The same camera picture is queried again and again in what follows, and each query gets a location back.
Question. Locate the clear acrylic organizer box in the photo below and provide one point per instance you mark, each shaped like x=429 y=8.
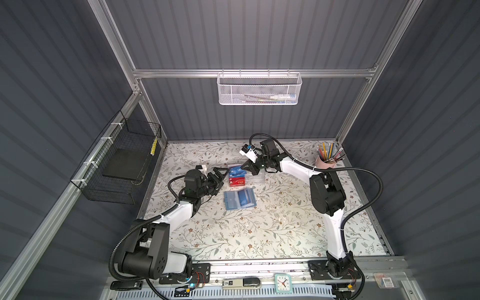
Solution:
x=247 y=172

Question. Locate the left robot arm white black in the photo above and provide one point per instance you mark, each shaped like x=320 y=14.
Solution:
x=144 y=252

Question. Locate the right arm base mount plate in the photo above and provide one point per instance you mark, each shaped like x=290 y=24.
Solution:
x=333 y=270

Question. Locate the small clear packet with label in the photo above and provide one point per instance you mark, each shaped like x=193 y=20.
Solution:
x=385 y=281

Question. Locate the black wire wall basket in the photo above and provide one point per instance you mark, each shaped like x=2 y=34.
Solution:
x=127 y=133

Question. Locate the pink pencil cup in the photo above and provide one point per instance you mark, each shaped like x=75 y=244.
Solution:
x=320 y=164

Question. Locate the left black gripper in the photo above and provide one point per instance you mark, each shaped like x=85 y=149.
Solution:
x=215 y=183

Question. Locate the left wrist camera white housing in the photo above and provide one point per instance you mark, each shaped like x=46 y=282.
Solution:
x=202 y=168

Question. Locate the red card in organizer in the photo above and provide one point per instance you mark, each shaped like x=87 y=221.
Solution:
x=237 y=181

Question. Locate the coloured pencils in cup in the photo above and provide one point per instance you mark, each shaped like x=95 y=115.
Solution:
x=330 y=152

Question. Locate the pens in white basket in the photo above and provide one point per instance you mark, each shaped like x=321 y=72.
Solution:
x=276 y=98

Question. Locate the black flat pad in basket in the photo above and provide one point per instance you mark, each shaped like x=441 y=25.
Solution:
x=126 y=164

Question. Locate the small teal desk clock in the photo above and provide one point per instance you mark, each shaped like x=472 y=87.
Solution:
x=283 y=283

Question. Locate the right wrist camera white housing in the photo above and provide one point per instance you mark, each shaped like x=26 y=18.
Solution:
x=249 y=151

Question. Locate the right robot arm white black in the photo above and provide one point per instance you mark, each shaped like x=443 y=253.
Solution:
x=327 y=194

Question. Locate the silver black device on rail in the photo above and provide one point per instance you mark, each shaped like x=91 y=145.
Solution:
x=244 y=283

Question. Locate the floral patterned table mat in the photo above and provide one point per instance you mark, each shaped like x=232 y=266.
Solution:
x=283 y=224

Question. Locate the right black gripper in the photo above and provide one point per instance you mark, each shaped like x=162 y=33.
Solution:
x=250 y=167

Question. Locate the white wire mesh basket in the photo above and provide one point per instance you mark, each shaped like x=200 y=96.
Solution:
x=232 y=86

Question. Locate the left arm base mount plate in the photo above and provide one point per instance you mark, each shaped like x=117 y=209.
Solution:
x=197 y=273

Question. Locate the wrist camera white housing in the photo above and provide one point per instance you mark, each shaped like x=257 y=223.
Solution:
x=249 y=151
x=202 y=168

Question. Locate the blue leather card holder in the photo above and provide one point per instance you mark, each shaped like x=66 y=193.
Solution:
x=231 y=200

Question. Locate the yellow tag on basket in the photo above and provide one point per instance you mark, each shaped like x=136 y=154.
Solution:
x=153 y=147

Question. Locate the black stapler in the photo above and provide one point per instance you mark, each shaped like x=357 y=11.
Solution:
x=126 y=285

